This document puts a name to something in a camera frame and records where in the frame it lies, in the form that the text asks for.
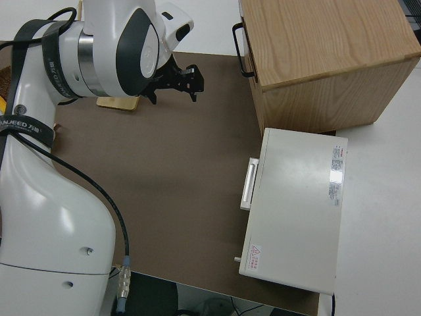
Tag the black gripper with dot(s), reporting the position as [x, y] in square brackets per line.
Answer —
[174, 80]

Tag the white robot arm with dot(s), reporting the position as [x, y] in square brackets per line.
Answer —
[56, 204]

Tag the brown table mat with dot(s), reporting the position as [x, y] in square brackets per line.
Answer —
[181, 158]

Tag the light wooden cabinet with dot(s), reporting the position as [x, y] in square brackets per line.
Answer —
[329, 59]

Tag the white toaster oven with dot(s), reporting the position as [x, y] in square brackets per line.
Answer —
[296, 210]

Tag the round brown wicker basket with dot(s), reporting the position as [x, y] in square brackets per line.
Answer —
[5, 77]

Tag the dark mesh object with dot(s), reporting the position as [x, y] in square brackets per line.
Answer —
[413, 10]

